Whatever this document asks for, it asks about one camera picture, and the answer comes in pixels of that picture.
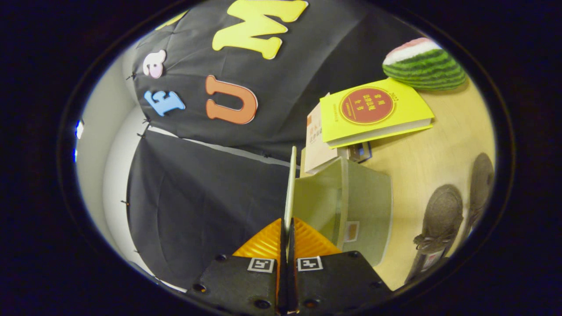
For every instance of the watermelon slice plush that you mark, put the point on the watermelon slice plush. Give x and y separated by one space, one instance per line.
421 68

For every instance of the yellow book with red circle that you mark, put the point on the yellow book with red circle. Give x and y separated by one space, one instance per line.
333 118

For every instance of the brown fuzzy shoe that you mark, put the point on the brown fuzzy shoe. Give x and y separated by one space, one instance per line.
480 184
441 210

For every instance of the black backdrop cloth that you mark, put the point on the black backdrop cloth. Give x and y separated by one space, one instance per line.
210 197

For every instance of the pale green storage box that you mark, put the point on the pale green storage box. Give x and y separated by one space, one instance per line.
369 206

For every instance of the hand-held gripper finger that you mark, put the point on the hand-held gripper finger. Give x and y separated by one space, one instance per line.
283 281
291 281

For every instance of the beige book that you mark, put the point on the beige book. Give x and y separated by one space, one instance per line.
316 153

